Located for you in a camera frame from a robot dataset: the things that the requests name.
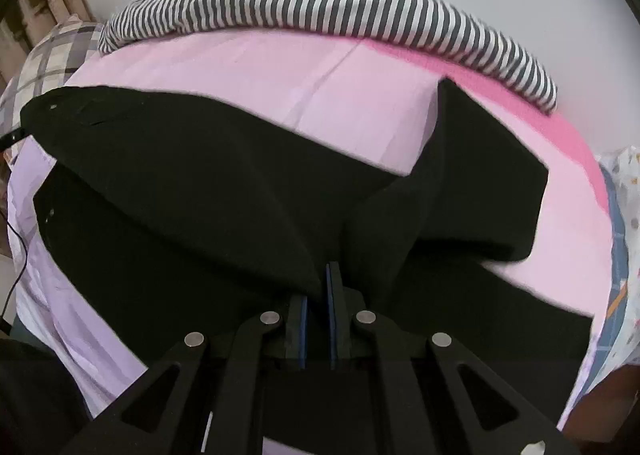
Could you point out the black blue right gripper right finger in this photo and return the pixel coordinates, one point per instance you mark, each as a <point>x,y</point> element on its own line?
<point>430,396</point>

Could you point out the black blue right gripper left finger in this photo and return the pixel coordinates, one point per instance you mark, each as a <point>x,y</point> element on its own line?
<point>202,397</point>

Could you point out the black pants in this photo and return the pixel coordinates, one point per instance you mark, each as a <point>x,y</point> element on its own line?
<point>172,213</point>

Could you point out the white patterned quilt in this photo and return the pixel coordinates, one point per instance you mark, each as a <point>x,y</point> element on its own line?
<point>621,175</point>

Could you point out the pink purple bed sheet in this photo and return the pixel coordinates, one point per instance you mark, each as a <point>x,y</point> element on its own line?
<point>369,100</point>

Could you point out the plaid pillow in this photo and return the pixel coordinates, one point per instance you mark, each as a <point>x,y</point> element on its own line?
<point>48,66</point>

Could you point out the grey white striped blanket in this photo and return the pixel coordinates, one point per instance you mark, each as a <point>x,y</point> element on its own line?
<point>428,26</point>

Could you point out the brown curtain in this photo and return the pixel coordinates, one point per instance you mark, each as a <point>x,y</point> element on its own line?
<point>40,0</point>

